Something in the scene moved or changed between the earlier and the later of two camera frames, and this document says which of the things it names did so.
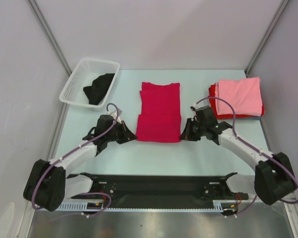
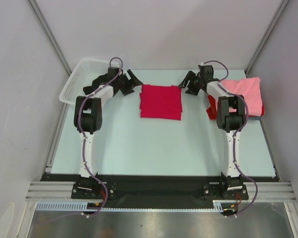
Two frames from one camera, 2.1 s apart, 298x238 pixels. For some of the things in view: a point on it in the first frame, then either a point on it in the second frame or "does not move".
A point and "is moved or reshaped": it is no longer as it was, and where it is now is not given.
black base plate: (137, 188) does not move
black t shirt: (96, 91) does not move
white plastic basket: (73, 93) does not move
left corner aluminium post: (47, 31) does not move
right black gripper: (191, 130) -> (191, 83)
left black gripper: (127, 135) -> (133, 82)
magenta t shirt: (160, 120) is moved or reshaped
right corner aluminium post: (266, 36) does not move
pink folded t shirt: (245, 95) does not move
